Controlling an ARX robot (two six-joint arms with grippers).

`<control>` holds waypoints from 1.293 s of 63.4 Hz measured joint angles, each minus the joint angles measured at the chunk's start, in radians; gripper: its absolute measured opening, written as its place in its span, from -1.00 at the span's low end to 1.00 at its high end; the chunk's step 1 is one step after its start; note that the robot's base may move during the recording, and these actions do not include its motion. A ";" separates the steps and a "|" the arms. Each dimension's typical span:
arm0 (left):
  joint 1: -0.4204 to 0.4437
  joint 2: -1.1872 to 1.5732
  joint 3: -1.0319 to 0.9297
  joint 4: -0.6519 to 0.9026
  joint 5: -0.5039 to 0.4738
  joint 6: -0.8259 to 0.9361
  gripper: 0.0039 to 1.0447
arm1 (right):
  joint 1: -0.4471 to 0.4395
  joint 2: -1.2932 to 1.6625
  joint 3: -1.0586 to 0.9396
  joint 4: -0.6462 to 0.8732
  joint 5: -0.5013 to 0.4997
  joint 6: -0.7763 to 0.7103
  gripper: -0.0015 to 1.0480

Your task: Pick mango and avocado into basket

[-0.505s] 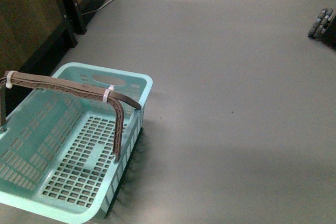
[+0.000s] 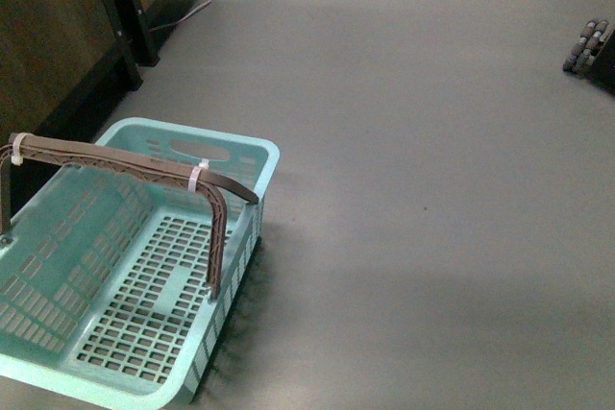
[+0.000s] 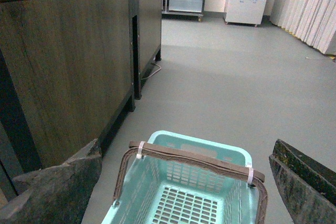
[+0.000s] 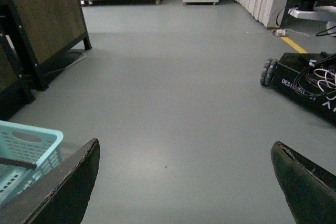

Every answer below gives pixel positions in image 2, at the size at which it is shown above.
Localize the teal plastic basket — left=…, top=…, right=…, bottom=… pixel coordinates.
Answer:
left=1, top=118, right=280, bottom=409

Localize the white zip tie right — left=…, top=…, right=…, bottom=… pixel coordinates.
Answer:
left=187, top=158, right=209, bottom=192

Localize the white zip tie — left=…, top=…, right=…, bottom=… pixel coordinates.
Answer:
left=187, top=158, right=209, bottom=192
left=11, top=133, right=32, bottom=166

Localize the dark wooden shelf unit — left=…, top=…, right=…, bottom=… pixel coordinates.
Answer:
left=0, top=0, right=217, bottom=147

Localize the white zip tie left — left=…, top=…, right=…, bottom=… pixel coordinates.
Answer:
left=11, top=133, right=32, bottom=166

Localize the grey floor cable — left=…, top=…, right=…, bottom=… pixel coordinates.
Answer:
left=146, top=0, right=212, bottom=35

